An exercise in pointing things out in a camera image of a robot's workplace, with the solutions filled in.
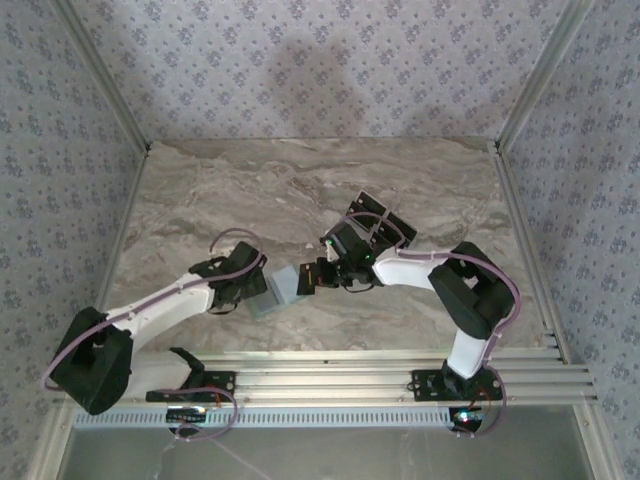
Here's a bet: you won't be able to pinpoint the aluminium table side rail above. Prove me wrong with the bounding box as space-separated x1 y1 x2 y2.
492 144 572 365
74 147 151 371

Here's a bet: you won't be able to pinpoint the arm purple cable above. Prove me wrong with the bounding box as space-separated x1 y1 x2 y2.
40 227 269 444
342 212 523 441

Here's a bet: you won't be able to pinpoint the short aluminium frame leg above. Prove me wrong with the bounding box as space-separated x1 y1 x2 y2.
574 402 619 480
27 404 76 480

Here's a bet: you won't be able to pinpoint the slanted aluminium frame post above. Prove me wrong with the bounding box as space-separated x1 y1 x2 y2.
497 0 599 151
49 0 153 153

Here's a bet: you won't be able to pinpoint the thin loose purple cable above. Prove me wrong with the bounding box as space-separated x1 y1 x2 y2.
207 437 274 480

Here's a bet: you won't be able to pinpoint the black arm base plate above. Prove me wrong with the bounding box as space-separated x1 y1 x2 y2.
145 370 237 404
410 368 504 403

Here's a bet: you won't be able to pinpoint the grey metal lower panel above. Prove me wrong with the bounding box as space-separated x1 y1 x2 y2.
59 427 589 480

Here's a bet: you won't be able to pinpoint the long aluminium extrusion rail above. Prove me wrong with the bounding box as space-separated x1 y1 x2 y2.
52 348 600 407

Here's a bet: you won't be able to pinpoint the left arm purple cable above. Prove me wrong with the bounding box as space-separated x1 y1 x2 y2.
40 227 269 444

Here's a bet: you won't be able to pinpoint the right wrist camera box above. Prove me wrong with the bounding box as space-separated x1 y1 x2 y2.
319 222 374 262

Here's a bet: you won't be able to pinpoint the black tiered card stand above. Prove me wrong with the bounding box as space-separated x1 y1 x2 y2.
344 188 420 253

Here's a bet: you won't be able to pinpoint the white slotted cable duct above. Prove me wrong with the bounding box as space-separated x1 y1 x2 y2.
73 405 454 430

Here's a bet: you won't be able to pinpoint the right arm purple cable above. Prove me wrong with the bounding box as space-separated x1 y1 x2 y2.
342 212 523 441

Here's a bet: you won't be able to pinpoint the green card holder wallet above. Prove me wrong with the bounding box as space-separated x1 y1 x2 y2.
248 266 307 320

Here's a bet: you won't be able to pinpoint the small black circuit board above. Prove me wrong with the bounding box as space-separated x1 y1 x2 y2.
448 406 487 434
166 406 209 426

